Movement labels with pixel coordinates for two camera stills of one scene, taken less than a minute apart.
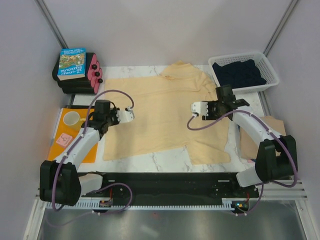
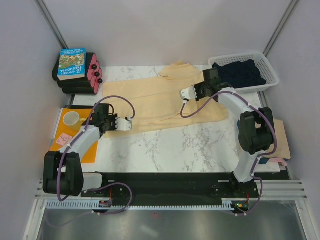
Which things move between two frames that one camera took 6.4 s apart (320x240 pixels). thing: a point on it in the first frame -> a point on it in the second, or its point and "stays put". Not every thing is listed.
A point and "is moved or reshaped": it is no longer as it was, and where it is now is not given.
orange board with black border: (62, 127) stays put
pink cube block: (64, 139) stays put
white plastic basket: (261, 61) stays put
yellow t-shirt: (162, 107) is moved or reshaped
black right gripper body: (214, 111) -> (201, 89)
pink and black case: (89, 84) stays put
